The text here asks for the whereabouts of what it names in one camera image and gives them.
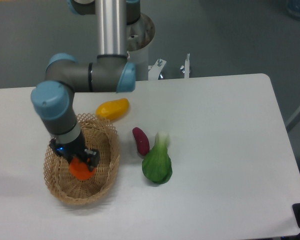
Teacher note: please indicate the green bok choy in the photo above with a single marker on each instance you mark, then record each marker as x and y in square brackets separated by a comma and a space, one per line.
[157, 164]

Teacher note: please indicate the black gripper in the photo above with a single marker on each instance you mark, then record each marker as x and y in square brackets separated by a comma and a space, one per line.
[76, 149]

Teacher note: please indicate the woven wicker basket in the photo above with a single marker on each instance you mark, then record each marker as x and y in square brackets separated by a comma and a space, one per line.
[99, 134]

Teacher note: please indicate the orange fruit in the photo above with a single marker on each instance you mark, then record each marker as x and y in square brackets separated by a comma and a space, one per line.
[80, 170]

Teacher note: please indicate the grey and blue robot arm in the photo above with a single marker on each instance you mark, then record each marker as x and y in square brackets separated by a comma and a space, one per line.
[53, 98]

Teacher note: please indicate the purple sweet potato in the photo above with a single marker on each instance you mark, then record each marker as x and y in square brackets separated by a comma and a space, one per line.
[141, 140]

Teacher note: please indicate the yellow mango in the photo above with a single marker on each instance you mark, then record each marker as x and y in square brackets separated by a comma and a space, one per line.
[114, 109]

